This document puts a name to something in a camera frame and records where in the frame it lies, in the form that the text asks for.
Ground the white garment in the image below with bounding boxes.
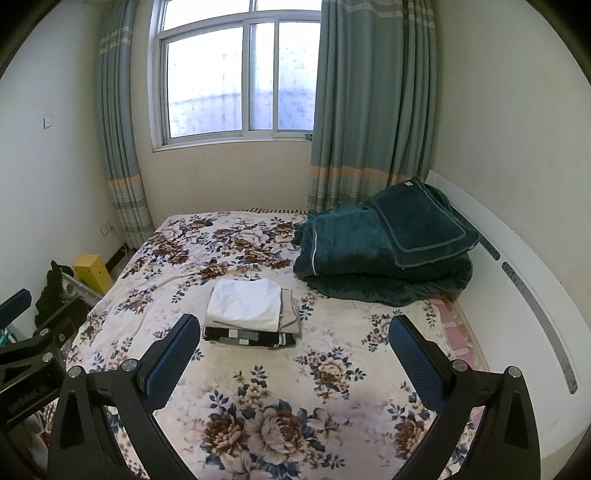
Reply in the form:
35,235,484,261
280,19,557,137
206,278,282,332

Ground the floral bed blanket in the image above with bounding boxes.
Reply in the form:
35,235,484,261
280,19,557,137
39,209,490,480

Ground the yellow box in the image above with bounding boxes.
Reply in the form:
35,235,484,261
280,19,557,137
73,255,113,294

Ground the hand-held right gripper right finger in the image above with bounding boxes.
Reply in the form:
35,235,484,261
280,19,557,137
389,315,542,480

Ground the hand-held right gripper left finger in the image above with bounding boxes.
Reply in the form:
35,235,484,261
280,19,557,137
46,313,201,480

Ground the dark green pillow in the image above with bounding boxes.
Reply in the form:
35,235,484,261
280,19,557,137
369,176,481,268

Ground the black patterned garment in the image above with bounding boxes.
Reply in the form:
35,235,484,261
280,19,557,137
203,327,296,349

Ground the dark green quilt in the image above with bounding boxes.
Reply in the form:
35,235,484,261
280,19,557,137
292,182,474,308

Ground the beige garment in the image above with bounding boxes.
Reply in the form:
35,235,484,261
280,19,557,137
205,288,302,335

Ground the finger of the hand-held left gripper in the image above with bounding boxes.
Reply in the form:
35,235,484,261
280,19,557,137
0,288,33,331
0,298,92,377

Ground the window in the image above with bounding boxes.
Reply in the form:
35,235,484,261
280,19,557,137
148,0,321,152

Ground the black cloth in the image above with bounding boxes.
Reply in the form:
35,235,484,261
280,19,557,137
36,260,77,324

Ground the silver metal frame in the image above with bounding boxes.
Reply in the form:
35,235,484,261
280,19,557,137
58,272,105,305

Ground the white headboard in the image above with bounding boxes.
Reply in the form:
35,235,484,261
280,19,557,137
425,170,589,462

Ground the pink bed sheet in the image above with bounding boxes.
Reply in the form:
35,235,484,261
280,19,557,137
427,295,490,444

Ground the teal striped curtain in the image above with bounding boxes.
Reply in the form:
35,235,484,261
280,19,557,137
96,0,155,250
307,0,438,213

